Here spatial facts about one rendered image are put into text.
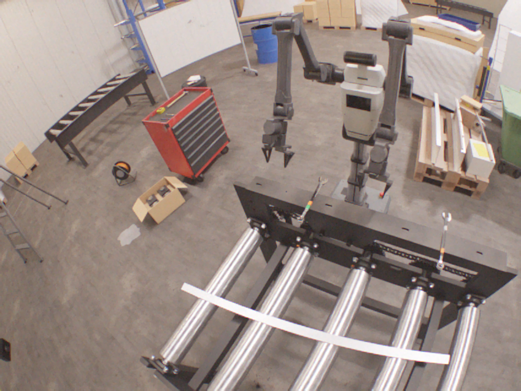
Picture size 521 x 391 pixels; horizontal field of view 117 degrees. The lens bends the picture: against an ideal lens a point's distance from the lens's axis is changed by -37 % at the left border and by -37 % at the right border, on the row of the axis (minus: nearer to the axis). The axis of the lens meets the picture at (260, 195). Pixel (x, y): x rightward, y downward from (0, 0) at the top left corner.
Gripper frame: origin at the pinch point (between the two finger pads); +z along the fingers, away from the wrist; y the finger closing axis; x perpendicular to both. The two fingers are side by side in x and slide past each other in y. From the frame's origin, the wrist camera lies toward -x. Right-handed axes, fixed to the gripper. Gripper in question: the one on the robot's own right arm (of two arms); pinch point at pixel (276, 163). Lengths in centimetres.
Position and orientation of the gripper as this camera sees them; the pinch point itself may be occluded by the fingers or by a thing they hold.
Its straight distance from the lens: 117.8
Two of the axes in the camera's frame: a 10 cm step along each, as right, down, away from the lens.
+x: 5.8, -2.7, 7.7
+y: 8.1, 3.1, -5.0
